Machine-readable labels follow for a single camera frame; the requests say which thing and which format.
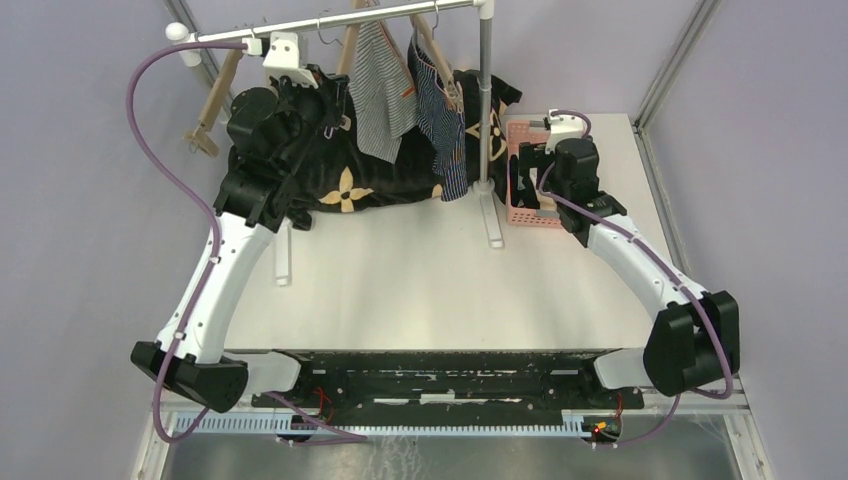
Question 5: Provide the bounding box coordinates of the grey white striped underwear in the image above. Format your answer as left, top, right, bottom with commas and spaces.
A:
349, 21, 418, 164

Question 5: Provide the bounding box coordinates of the beige hanger with striped underwear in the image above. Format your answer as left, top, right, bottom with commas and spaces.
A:
334, 18, 416, 103

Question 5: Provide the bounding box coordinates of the navy striped underwear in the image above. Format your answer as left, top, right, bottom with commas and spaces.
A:
407, 34, 468, 202

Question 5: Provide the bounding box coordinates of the beige hanger with navy underwear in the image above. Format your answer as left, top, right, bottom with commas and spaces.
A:
407, 14, 464, 113

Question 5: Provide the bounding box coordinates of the beige clip hanger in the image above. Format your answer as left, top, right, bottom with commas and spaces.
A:
244, 30, 274, 89

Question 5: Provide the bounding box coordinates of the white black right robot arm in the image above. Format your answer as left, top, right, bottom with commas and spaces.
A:
515, 137, 740, 408

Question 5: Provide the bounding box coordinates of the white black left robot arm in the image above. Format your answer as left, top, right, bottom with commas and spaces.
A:
130, 68, 349, 413

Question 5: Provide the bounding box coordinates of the empty beige hanger far left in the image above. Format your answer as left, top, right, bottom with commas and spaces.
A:
183, 50, 243, 157

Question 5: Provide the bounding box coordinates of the pink plastic basket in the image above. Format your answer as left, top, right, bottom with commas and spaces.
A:
504, 115, 561, 228

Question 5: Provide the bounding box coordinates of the black floral blanket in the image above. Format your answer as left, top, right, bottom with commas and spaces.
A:
287, 70, 523, 231

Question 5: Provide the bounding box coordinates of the silver white clothes rack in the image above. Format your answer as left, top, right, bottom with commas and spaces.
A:
166, 1, 503, 248

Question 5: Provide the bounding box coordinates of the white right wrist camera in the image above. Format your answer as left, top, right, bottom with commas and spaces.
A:
544, 114, 590, 152

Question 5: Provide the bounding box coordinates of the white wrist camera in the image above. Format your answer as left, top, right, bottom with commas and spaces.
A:
266, 31, 317, 89
544, 114, 590, 152

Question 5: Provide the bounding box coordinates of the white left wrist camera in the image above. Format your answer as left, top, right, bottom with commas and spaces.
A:
266, 31, 317, 89

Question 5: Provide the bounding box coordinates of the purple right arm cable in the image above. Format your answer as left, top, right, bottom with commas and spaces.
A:
536, 109, 735, 448

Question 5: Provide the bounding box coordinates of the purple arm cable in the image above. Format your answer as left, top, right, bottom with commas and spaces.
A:
536, 109, 735, 448
125, 40, 367, 445

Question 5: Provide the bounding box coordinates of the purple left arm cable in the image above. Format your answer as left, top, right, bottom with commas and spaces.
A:
125, 40, 367, 445

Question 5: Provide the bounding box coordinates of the light blue cable duct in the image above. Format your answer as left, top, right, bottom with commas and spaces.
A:
195, 410, 591, 439

